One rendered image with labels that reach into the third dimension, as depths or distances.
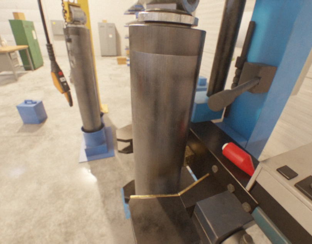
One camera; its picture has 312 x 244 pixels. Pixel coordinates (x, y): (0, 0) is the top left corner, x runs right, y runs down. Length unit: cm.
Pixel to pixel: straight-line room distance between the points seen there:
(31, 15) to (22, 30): 402
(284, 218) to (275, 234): 5
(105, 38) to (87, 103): 888
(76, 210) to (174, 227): 137
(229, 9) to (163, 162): 65
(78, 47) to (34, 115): 183
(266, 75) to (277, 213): 41
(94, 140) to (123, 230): 109
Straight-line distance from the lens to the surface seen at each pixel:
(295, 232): 50
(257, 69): 59
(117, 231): 142
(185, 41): 38
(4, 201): 218
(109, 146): 227
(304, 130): 242
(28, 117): 331
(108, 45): 1055
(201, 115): 75
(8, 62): 629
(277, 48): 67
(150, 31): 38
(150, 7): 46
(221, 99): 23
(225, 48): 75
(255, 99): 70
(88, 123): 194
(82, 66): 170
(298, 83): 125
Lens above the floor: 145
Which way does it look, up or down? 30 degrees down
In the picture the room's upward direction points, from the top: 5 degrees clockwise
